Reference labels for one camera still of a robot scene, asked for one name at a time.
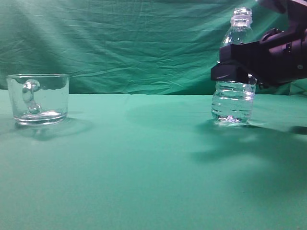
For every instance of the green table cloth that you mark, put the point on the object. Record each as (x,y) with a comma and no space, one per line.
(154,162)

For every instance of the clear glass mug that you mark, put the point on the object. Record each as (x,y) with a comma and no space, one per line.
(38,99)

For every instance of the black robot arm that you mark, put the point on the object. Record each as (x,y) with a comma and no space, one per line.
(296,11)

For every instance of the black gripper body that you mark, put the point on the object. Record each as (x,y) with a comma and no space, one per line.
(277,59)

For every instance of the green backdrop cloth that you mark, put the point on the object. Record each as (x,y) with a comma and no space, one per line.
(122,46)

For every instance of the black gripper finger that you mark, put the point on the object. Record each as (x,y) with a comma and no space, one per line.
(232,71)

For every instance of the clear plastic water bottle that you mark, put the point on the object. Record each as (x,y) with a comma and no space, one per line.
(232,101)

